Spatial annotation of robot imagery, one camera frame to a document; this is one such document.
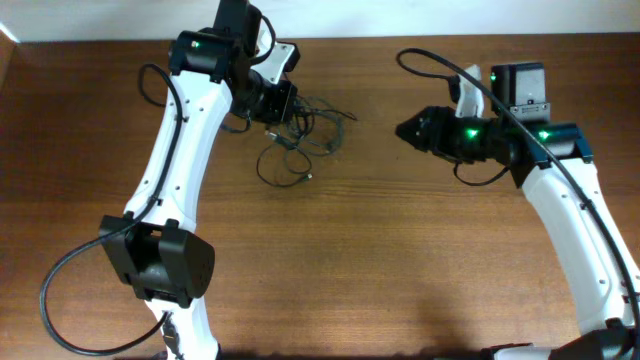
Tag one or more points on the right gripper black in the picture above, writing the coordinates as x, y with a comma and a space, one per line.
431, 130

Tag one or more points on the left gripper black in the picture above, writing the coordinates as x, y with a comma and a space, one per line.
286, 101

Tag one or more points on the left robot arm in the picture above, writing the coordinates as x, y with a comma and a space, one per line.
234, 67

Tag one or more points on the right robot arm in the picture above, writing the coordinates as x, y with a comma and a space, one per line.
553, 164

